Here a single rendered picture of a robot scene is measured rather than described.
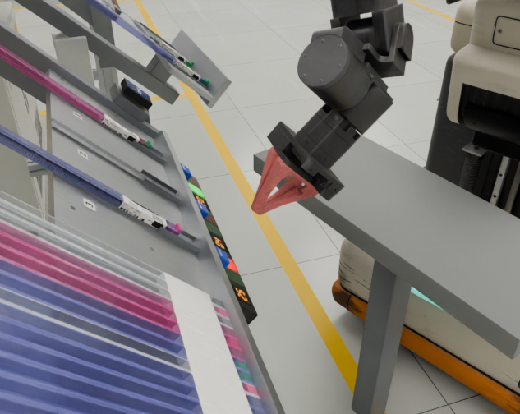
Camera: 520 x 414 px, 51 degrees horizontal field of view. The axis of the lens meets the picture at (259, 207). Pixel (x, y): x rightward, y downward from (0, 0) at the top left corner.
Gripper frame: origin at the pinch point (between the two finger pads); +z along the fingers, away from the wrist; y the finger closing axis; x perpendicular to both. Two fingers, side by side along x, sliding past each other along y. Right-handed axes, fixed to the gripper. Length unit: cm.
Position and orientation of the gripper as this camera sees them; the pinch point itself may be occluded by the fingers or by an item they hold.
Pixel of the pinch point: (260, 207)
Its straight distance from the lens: 66.1
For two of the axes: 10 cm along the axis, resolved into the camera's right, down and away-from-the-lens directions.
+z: -6.7, 7.0, 2.3
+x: 6.8, 4.6, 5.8
